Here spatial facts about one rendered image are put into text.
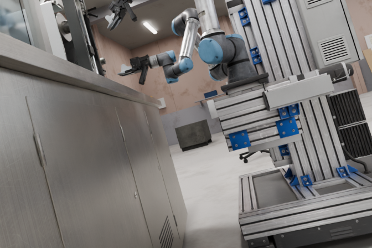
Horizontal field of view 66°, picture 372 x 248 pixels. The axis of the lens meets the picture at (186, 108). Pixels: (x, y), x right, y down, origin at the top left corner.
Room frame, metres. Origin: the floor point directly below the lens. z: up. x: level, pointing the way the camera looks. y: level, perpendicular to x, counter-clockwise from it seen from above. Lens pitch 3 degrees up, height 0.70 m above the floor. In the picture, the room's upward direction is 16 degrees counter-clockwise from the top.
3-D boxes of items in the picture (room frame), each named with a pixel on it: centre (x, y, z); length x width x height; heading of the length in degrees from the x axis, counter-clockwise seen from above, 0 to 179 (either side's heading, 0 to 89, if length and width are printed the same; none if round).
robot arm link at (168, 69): (1.69, 0.02, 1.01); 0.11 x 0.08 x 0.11; 39
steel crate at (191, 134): (7.94, -0.03, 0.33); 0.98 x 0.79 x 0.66; 170
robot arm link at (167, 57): (1.71, 0.03, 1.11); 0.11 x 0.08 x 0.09; 87
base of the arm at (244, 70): (1.40, -0.31, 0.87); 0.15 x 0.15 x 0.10
